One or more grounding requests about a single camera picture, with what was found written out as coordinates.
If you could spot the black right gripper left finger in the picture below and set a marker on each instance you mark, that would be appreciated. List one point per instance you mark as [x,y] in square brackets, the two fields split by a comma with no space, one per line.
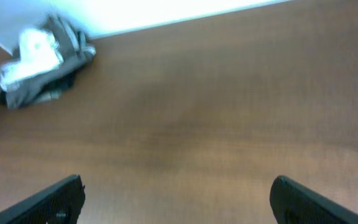
[59,203]

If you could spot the folded black garment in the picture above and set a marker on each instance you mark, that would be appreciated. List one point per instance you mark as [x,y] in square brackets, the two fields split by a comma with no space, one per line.
[29,89]

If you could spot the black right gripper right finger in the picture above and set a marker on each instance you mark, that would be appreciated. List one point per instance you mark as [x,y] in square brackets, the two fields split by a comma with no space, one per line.
[294,203]

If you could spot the white polo shirt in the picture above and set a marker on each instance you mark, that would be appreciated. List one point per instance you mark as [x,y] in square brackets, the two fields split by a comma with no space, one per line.
[38,54]

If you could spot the folded beige garment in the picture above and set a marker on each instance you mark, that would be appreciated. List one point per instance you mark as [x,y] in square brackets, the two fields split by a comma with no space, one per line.
[43,97]

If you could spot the folded grey brown trousers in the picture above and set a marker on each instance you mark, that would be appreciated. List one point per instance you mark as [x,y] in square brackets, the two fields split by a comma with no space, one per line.
[73,46]

